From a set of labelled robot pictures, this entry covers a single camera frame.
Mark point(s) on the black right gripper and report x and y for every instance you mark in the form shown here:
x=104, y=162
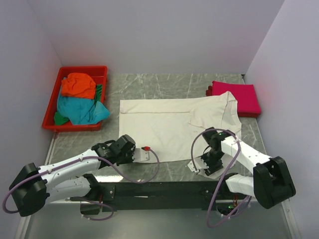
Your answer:
x=209, y=168

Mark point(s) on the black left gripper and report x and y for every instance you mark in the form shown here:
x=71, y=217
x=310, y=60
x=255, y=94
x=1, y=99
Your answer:
x=130, y=159

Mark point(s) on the white t shirt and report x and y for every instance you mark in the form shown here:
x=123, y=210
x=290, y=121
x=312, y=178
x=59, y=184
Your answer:
x=170, y=126

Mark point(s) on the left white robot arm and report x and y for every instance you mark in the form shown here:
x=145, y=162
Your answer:
x=34, y=187

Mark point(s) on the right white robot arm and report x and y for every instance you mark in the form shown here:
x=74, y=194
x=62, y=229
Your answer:
x=250, y=172

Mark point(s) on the black base bar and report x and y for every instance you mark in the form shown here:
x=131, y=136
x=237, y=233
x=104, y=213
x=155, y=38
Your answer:
x=155, y=195

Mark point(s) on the light blue t shirt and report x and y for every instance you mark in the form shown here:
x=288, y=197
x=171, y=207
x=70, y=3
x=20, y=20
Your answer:
x=79, y=109

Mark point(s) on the dark red folded t shirt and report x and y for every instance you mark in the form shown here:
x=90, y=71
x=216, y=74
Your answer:
x=208, y=90

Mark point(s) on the pink folded t shirt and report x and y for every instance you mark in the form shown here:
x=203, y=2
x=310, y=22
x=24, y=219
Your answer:
x=244, y=97

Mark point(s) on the green t shirt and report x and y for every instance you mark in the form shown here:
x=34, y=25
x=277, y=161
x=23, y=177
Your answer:
x=61, y=119

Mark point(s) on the orange t shirt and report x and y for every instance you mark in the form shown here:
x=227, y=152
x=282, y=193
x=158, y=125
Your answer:
x=78, y=85

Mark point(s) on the red plastic bin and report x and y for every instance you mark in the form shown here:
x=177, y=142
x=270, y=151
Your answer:
x=98, y=74

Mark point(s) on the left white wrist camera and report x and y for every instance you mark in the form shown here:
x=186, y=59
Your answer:
x=143, y=154

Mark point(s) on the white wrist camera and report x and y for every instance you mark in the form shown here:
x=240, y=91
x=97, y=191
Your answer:
x=143, y=154
x=196, y=165

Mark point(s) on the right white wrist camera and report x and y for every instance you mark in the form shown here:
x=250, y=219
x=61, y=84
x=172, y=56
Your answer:
x=196, y=165

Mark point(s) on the aluminium rail frame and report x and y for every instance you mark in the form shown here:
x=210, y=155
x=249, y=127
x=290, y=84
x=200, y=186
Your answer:
x=160, y=210

